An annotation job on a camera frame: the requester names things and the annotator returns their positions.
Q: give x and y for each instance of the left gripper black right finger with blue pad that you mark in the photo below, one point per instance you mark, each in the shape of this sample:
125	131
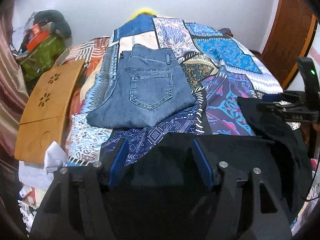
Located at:
244	205

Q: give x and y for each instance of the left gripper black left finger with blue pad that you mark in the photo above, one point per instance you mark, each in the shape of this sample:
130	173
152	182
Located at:
74	207

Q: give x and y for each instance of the black pants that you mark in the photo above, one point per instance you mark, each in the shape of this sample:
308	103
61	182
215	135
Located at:
162	195

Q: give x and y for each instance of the white crumpled cloth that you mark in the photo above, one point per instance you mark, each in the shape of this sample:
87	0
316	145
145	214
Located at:
40	176

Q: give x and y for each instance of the brown wooden door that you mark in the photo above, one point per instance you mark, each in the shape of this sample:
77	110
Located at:
291	36

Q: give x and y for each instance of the blue patchwork bedspread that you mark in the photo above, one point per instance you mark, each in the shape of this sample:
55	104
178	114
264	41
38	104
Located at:
217	68

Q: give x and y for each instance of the grey backpack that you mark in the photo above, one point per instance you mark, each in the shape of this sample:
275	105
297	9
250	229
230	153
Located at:
226	32

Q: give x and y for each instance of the wooden lap desk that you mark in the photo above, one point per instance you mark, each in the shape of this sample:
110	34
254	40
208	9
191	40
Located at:
44	118

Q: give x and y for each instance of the striped brown curtain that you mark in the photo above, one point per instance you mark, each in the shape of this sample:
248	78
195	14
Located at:
14	97

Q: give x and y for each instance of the folded blue jeans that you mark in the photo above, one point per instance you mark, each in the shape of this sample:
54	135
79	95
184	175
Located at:
150	86

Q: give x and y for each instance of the green patterned storage box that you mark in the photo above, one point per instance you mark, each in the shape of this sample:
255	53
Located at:
42	57

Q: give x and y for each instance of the orange striped pillow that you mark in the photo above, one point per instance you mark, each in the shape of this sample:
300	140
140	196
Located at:
91	52

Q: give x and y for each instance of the orange red box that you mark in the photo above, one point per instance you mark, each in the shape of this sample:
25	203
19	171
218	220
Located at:
37	35

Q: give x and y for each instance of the yellow headboard cushion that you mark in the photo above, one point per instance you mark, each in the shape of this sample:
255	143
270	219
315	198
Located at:
142	11

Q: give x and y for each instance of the grey plush toy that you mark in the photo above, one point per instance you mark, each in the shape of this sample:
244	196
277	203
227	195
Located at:
53	22

